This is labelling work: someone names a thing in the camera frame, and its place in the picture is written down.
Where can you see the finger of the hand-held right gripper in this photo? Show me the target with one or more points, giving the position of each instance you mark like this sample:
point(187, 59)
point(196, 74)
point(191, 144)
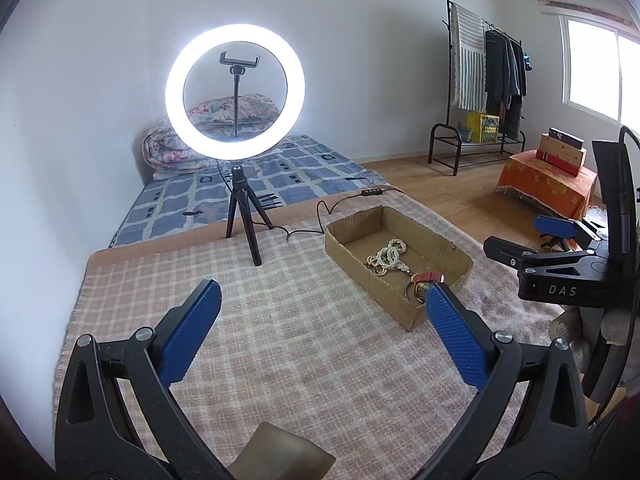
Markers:
point(555, 226)
point(510, 255)

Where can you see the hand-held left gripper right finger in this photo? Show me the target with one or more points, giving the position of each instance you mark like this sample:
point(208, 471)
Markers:
point(457, 335)

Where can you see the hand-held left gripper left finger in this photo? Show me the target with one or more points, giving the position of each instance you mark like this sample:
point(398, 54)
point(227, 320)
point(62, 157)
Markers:
point(192, 330)

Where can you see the shallow cardboard box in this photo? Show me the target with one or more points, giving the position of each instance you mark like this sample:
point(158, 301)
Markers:
point(350, 255)

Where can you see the orange cloth covered table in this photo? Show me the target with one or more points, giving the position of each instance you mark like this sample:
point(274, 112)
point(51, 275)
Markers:
point(540, 190)

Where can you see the dark patterned gift box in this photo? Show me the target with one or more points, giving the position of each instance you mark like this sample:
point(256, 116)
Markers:
point(565, 136)

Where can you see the pink plaid blanket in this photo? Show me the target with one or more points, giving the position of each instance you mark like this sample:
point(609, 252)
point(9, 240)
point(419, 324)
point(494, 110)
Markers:
point(300, 335)

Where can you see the yellow crate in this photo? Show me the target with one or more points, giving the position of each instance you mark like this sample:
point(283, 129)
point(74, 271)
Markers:
point(482, 127)

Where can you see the black tripod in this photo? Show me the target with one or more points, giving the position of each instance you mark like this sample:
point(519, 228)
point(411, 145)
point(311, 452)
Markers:
point(239, 200)

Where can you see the dark hanging clothes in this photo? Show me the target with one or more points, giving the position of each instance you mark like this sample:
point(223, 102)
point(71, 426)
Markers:
point(500, 75)

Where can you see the window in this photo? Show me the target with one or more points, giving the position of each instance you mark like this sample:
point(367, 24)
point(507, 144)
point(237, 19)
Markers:
point(590, 65)

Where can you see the folded floral quilt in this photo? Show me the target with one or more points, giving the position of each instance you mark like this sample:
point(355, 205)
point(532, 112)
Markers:
point(160, 150)

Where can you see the striped hanging cloth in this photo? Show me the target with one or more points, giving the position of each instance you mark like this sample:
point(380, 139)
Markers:
point(470, 60)

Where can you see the black clothes rack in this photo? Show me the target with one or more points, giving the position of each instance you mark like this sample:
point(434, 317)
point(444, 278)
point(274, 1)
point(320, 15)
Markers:
point(447, 60)

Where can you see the blue checked mattress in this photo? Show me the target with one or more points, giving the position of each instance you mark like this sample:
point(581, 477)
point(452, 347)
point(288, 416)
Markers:
point(300, 160)

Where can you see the black phone holder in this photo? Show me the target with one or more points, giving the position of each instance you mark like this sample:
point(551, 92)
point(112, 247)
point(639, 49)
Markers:
point(235, 100)

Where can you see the wooden curtain rail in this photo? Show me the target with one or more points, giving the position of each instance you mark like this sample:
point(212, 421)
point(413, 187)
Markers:
point(585, 8)

